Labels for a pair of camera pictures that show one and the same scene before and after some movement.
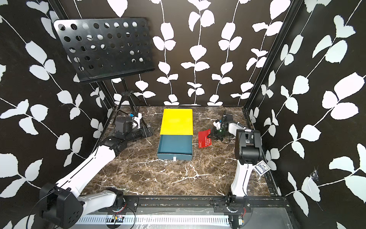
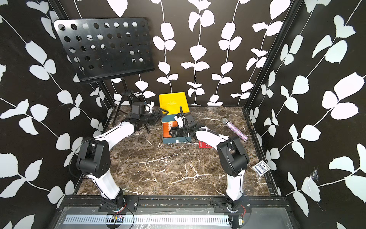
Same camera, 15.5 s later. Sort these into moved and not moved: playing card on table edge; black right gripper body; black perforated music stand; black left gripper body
Moved: black right gripper body; black left gripper body
Not moved: playing card on table edge; black perforated music stand
